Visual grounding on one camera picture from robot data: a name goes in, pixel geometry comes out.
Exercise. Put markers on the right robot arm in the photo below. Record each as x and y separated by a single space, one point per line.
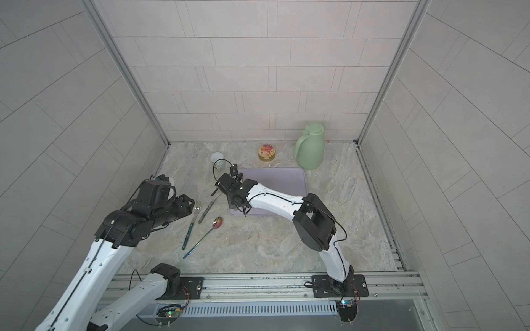
315 224

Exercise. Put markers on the lilac plastic tray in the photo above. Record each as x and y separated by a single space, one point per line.
285 180

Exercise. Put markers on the silver fork marbled handle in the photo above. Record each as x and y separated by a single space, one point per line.
208 208

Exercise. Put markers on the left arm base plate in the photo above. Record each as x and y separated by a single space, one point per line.
186 288

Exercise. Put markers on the right circuit board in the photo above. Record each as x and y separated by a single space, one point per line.
347 310

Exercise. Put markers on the silver fork green handle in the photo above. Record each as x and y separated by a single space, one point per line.
196 212

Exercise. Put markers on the gold round tin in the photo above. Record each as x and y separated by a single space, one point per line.
266 153

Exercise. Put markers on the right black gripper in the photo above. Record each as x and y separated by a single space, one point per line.
231 203

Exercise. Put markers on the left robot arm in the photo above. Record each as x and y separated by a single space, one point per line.
119 234

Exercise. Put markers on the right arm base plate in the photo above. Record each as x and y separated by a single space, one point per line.
323 286

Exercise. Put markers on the green thermos jug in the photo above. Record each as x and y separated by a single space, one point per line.
309 149

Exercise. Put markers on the aluminium mounting rail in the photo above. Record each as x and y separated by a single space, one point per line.
277 287

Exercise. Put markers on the white printed cup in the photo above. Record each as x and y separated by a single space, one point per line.
218 161

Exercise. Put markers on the iridescent rainbow spoon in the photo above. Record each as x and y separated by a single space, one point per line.
215 225

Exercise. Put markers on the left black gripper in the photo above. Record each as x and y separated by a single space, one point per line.
183 206

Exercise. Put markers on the circuit board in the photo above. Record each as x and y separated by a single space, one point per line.
347 310
172 311

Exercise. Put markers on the left circuit board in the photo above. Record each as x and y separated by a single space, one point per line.
172 311

